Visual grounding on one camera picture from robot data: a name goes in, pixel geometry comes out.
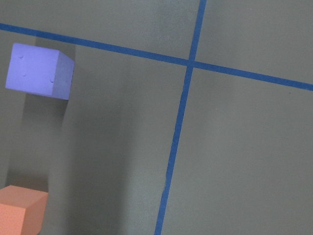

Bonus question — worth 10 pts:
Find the orange foam block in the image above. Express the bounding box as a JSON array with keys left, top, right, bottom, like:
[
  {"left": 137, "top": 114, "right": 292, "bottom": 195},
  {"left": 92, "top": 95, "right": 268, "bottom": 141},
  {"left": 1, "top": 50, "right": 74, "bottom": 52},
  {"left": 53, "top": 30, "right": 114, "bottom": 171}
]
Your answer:
[{"left": 0, "top": 185, "right": 48, "bottom": 235}]

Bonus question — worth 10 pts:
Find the purple foam block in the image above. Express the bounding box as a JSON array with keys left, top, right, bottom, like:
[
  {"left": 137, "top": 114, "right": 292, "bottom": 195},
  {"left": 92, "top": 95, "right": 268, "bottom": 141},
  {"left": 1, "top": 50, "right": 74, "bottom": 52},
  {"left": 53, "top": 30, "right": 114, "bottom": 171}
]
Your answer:
[{"left": 5, "top": 43, "right": 74, "bottom": 100}]

